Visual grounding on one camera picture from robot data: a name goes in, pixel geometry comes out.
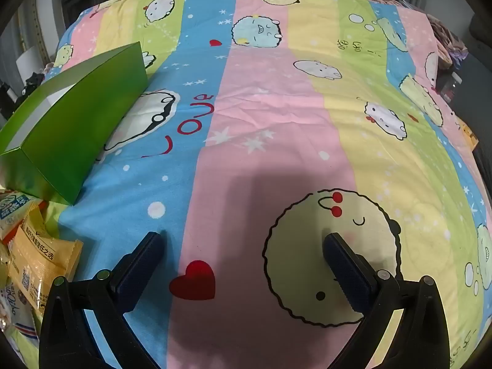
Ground grey chair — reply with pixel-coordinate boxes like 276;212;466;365
468;6;492;51

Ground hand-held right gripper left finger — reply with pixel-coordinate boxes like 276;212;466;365
38;231;165;369

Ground printed blanket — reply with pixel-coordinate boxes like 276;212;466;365
8;0;492;369

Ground orange packet with blue label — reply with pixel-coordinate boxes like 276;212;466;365
0;190;45;244

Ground black and white clothes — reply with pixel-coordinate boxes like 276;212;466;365
22;69;50;88

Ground white blue snack packet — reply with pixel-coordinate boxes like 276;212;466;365
0;286;41;350

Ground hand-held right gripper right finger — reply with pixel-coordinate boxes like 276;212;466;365
322;232;452;369

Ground dark jar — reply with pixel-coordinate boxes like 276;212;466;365
437;71;462;104

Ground orange yellow snack packet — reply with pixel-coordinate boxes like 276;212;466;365
7;207;84;314

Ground green cardboard box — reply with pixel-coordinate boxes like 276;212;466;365
0;42;150;206

